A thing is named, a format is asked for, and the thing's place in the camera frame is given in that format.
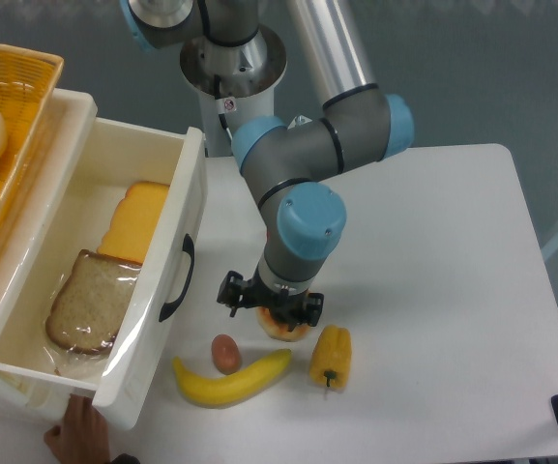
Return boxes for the brown bread slice in wrap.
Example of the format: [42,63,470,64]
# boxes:
[45,249,141,356]

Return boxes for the brown egg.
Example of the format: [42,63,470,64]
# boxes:
[211,333,242,375]

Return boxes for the black cable on pedestal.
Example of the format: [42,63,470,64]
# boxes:
[212,74,239,141]

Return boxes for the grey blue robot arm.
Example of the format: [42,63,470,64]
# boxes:
[121,1,414,332]

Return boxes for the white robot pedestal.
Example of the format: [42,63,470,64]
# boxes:
[180,25,287,158]

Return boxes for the yellow bell pepper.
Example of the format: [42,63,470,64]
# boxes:
[308,325,352,391]

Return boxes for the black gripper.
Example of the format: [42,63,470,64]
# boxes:
[217,271,323,332]

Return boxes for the white drawer cabinet housing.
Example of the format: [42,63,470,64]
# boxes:
[0,377,71,423]

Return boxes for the orange wicker basket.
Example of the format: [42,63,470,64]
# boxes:
[0,43,64,229]

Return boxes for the white plastic drawer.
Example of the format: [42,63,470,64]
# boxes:
[0,90,207,429]

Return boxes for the yellow banana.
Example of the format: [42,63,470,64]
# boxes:
[172,349,292,408]

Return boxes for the toy pizza with olive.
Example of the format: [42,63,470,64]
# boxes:
[255,306,310,342]

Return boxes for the person's hand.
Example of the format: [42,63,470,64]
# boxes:
[44,394,111,464]

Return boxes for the black drawer handle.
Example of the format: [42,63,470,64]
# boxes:
[159,234,195,322]

